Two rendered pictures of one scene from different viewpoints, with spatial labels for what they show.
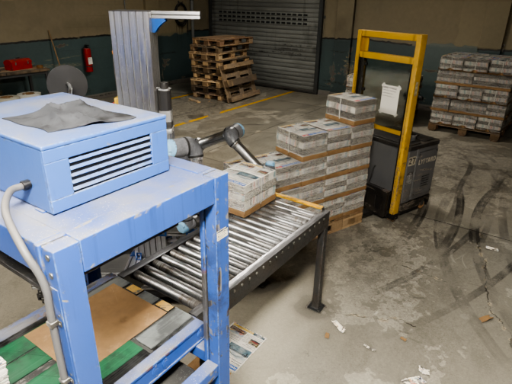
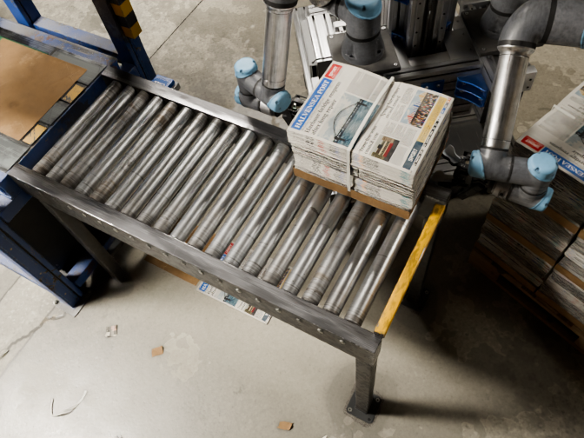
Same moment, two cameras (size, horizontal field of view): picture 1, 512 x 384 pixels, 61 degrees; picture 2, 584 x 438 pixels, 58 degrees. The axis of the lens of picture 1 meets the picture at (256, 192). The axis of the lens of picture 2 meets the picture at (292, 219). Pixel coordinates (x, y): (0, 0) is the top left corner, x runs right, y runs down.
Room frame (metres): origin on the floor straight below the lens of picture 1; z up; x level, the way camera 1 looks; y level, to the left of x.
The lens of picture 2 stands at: (2.56, -0.89, 2.14)
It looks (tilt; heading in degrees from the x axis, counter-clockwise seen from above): 59 degrees down; 94
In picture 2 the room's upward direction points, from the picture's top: 12 degrees counter-clockwise
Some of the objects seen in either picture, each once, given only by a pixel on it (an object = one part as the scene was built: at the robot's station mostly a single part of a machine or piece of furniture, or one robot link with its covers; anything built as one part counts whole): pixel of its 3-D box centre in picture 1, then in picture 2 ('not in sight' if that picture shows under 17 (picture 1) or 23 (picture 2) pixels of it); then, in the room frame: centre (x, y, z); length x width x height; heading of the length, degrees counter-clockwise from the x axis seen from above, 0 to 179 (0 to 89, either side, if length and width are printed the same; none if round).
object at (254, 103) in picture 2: (187, 225); (251, 96); (2.41, 0.43, 0.81); 0.11 x 0.08 x 0.09; 145
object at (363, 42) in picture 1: (354, 116); not in sight; (4.63, -1.05, 0.97); 0.09 x 0.09 x 1.75; 35
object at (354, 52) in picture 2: not in sight; (362, 39); (2.82, 0.56, 0.87); 0.15 x 0.15 x 0.10
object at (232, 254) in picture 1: (224, 251); (182, 171); (2.16, 0.18, 0.77); 0.47 x 0.05 x 0.05; 55
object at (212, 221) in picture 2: (244, 238); (232, 192); (2.32, 0.07, 0.77); 0.47 x 0.05 x 0.05; 55
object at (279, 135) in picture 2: (206, 234); (258, 136); (2.41, 0.31, 0.74); 1.34 x 0.05 x 0.12; 145
